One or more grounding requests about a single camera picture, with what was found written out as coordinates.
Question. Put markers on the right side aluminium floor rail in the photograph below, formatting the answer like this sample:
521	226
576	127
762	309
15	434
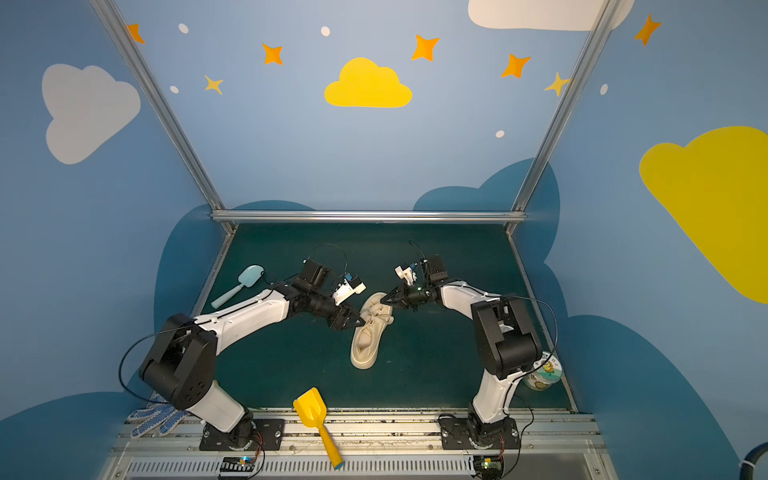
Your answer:
541	323

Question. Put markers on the yellow toy shovel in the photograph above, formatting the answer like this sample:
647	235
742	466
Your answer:
312	412

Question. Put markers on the light blue toy spatula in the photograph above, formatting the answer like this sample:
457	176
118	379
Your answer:
247	278

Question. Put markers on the aluminium front rail platform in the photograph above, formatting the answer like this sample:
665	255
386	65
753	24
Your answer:
374	444

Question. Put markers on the right aluminium frame post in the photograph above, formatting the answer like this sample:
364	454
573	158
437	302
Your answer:
583	68

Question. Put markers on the green circuit board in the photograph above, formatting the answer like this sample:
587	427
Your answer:
237	467
487	468

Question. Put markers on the back horizontal aluminium bar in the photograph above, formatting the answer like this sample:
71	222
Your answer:
421	217

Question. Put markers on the left side aluminium floor rail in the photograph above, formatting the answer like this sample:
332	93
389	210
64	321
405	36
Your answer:
213	273

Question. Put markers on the aluminium frame post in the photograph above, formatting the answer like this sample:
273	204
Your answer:
583	68
113	22

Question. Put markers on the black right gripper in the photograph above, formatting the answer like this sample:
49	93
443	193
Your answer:
405	294

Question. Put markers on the right green circuit board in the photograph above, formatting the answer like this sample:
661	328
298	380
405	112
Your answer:
487	468

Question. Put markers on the left green circuit board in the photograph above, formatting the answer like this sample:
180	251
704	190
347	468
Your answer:
237	467

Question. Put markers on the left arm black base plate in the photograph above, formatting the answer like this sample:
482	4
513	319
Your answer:
248	435

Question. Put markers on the round tin can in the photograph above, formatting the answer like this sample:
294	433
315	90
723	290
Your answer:
547	371

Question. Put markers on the aluminium floor rail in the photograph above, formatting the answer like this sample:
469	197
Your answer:
213	273
541	323

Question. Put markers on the left aluminium frame post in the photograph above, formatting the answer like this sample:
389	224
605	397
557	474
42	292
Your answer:
113	22

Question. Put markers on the white canvas sneaker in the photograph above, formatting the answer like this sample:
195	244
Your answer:
366	342

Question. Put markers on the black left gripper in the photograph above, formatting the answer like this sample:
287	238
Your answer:
341	313

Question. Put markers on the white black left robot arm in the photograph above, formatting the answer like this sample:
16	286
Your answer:
181	364

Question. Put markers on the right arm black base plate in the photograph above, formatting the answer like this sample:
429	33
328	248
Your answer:
470	434

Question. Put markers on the blue dotted work glove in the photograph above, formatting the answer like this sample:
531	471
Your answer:
158	417

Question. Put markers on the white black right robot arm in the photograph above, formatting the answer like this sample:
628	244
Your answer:
508	347

